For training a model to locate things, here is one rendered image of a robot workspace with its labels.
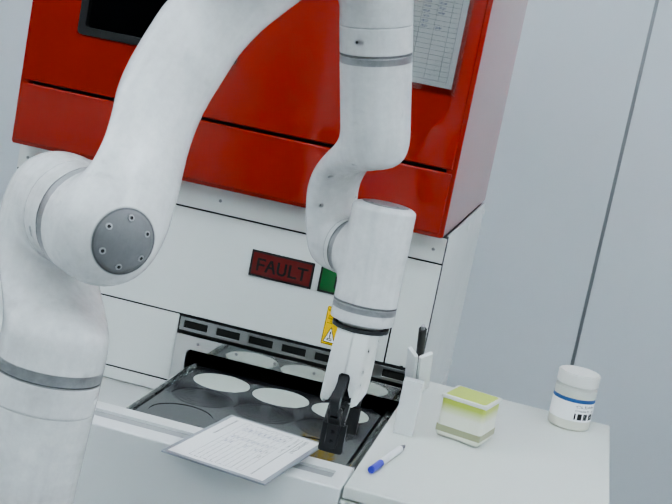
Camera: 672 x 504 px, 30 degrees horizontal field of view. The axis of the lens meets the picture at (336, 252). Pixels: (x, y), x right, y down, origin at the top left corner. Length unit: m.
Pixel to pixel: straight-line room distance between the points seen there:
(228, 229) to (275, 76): 0.30
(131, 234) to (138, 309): 1.05
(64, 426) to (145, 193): 0.27
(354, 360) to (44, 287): 0.42
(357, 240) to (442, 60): 0.61
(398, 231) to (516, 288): 2.13
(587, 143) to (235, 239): 1.60
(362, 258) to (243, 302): 0.73
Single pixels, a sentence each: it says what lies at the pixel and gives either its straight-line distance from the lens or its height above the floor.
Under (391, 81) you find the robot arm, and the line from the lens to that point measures 1.53.
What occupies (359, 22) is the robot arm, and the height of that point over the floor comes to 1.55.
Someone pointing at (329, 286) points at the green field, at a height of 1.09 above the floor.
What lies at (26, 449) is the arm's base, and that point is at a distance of 1.41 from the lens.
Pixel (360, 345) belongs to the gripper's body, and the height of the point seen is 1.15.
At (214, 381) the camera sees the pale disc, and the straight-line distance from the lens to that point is 2.21.
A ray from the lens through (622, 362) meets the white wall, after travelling 3.73.
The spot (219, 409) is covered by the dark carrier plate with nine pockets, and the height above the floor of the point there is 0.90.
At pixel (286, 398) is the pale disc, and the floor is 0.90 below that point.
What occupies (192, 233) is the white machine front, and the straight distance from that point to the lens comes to 2.30.
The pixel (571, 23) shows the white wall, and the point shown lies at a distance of 3.65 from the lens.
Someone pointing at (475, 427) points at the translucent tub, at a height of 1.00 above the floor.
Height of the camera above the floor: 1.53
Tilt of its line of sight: 10 degrees down
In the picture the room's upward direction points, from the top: 11 degrees clockwise
